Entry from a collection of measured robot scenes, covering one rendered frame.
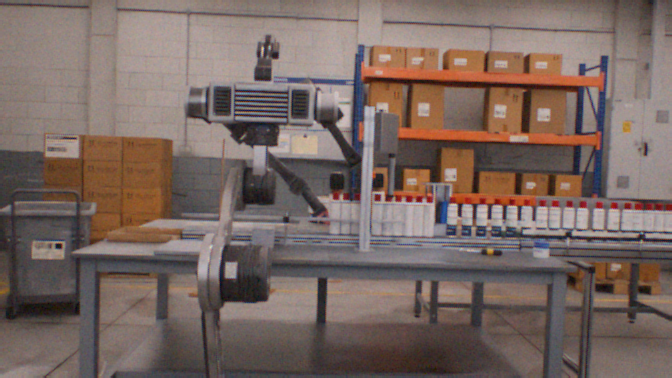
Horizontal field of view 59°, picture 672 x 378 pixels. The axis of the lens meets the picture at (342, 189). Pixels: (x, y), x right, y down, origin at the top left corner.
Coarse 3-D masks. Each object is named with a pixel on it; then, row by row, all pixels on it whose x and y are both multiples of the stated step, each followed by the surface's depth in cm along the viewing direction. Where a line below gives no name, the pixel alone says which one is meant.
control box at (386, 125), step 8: (376, 112) 271; (384, 112) 271; (376, 120) 271; (384, 120) 272; (392, 120) 278; (376, 128) 271; (384, 128) 272; (392, 128) 279; (376, 136) 272; (384, 136) 273; (392, 136) 279; (376, 144) 272; (384, 144) 273; (392, 144) 280; (376, 152) 274; (384, 152) 274; (392, 152) 280
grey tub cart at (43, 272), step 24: (24, 192) 412; (48, 192) 417; (72, 192) 423; (24, 216) 420; (48, 216) 426; (72, 216) 431; (24, 240) 422; (48, 240) 428; (72, 240) 434; (24, 264) 424; (48, 264) 430; (72, 264) 436; (24, 288) 426; (48, 288) 432; (72, 288) 438
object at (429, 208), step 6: (426, 198) 291; (432, 198) 290; (426, 204) 290; (432, 204) 289; (426, 210) 290; (432, 210) 289; (426, 216) 290; (432, 216) 290; (426, 222) 290; (432, 222) 290; (426, 228) 290; (432, 228) 290; (426, 234) 290; (432, 234) 290
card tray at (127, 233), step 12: (120, 228) 289; (132, 228) 298; (144, 228) 298; (156, 228) 298; (168, 228) 299; (180, 228) 299; (108, 240) 272; (120, 240) 273; (132, 240) 273; (144, 240) 273; (156, 240) 273; (168, 240) 274
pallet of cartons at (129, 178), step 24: (48, 144) 562; (72, 144) 566; (96, 144) 568; (120, 144) 572; (144, 144) 575; (168, 144) 623; (48, 168) 564; (72, 168) 567; (96, 168) 570; (120, 168) 573; (144, 168) 576; (168, 168) 630; (96, 192) 571; (120, 192) 574; (144, 192) 577; (168, 192) 636; (96, 216) 573; (120, 216) 576; (144, 216) 579; (168, 216) 642; (96, 240) 574
